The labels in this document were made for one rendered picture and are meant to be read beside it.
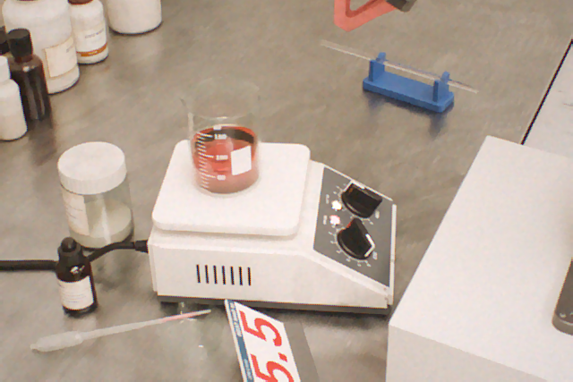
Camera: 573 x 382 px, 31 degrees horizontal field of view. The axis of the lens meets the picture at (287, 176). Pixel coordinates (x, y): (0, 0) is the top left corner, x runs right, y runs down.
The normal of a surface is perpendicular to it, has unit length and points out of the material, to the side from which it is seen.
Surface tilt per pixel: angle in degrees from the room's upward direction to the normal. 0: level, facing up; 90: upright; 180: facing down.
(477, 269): 4
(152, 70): 0
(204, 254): 90
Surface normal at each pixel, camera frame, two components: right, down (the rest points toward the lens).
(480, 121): -0.02, -0.81
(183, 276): -0.11, 0.58
